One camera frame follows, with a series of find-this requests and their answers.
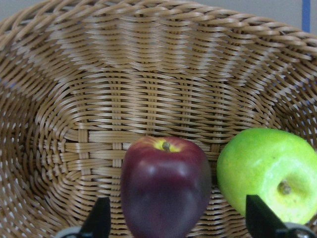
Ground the wicker basket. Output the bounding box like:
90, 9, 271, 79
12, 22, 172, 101
0, 0, 317, 238

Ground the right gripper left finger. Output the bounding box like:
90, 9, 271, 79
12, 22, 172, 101
79, 197, 111, 238

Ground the green apple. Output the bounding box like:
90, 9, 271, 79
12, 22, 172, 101
216, 128, 317, 224

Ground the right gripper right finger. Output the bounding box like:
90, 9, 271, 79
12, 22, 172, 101
245, 195, 289, 238

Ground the dark purple apple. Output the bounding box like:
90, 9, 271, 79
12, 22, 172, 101
120, 136, 211, 238

